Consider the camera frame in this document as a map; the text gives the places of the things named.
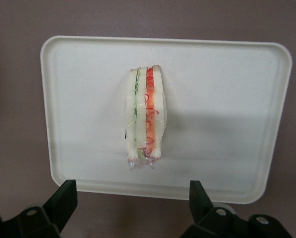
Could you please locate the triangle sandwich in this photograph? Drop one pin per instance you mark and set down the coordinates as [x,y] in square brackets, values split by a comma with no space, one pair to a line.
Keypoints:
[147,111]

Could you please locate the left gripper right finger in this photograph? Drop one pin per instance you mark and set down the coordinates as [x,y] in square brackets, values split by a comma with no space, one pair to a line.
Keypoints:
[204,218]

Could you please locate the cream plastic tray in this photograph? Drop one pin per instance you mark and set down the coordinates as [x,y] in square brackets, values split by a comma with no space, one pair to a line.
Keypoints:
[212,111]

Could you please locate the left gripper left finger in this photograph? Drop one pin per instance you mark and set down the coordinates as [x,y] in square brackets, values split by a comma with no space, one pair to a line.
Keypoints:
[61,208]

